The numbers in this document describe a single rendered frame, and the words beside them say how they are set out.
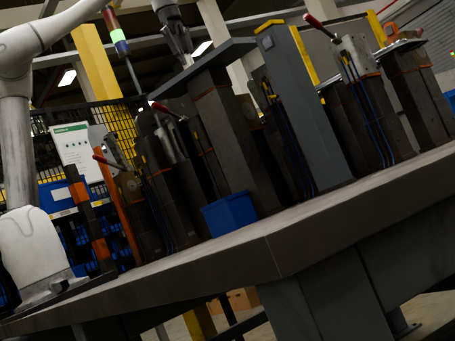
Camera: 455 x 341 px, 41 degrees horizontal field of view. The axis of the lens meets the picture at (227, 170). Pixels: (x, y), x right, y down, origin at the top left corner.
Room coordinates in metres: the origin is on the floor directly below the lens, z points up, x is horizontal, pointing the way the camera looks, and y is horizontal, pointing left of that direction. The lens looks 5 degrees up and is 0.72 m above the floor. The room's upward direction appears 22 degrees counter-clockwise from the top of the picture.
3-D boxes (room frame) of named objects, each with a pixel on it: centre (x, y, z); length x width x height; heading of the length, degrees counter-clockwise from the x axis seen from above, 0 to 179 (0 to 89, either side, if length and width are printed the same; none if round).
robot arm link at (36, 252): (1.76, 0.61, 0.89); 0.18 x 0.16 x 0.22; 23
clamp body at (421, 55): (1.91, -0.67, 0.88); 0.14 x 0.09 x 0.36; 139
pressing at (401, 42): (2.13, -0.11, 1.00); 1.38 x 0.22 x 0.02; 49
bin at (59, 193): (2.56, 0.73, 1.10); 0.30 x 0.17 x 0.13; 141
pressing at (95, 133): (2.62, 0.46, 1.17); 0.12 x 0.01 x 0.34; 139
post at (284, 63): (1.57, -0.24, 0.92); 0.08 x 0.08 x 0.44; 49
